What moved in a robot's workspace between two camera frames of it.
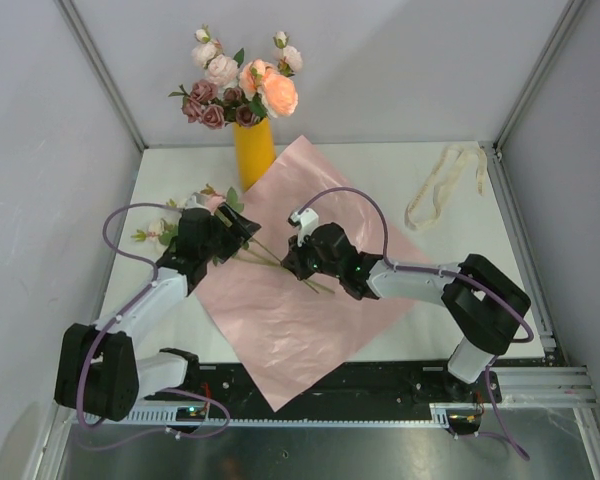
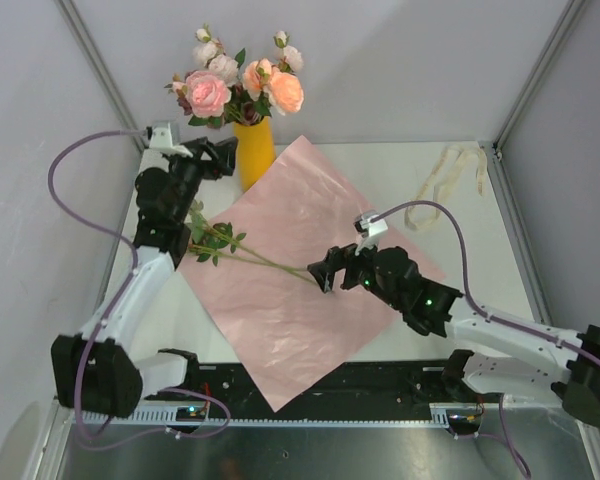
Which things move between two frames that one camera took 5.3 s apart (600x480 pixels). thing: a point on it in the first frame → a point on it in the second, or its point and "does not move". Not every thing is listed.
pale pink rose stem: (291, 61) does not move
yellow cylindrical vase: (256, 149) does not move
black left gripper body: (206, 248) → (187, 174)
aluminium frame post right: (566, 25) does not move
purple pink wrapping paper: (294, 335) does not move
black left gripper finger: (229, 231) → (226, 153)
